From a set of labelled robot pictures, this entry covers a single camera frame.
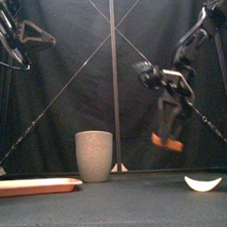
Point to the orange toy pie slice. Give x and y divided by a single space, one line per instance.
167 144

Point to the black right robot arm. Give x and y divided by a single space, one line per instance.
196 35

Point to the pink rectangular plate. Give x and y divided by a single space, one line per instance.
34 186

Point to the black cloth backdrop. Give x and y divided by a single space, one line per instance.
78 57

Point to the white crescent toy food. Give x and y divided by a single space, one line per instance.
202 185

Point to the grey speckled cup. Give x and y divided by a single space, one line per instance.
94 157

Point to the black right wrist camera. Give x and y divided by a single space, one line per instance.
148 75

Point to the dark side frame post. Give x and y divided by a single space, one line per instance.
223 75

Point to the vertical metal frame pole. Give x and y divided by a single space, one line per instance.
115 87

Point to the pale pole foot bracket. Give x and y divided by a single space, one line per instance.
119 168

